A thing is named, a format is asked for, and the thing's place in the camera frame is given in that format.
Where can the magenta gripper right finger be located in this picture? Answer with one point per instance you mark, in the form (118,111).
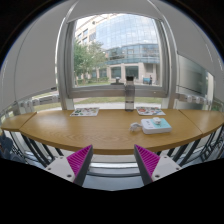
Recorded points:
(153,167)

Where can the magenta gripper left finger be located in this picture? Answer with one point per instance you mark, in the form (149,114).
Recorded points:
(73,167)

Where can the white charger plug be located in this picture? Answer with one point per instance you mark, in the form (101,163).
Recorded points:
(157,120)

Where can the white power strip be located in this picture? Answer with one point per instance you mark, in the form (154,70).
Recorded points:
(150,127)

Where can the curved wooden table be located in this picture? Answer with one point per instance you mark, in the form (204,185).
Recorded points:
(108,132)

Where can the left colourful placemat card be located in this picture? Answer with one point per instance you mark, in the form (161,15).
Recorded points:
(88,111)

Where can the colourful placemat card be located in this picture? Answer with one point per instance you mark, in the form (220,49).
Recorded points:
(149,111)
(88,111)

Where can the right colourful placemat card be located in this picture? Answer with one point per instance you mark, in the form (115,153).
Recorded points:
(149,111)

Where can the clear water bottle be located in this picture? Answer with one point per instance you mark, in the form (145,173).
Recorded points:
(129,93)

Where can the white left roller blind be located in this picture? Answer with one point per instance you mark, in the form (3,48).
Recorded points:
(29,67)

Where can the white roller blind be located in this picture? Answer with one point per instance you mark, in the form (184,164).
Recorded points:
(29,67)
(194,44)

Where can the white right roller blind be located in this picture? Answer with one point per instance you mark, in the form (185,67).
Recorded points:
(194,44)

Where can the white window frame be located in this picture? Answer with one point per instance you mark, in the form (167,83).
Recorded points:
(83,8)

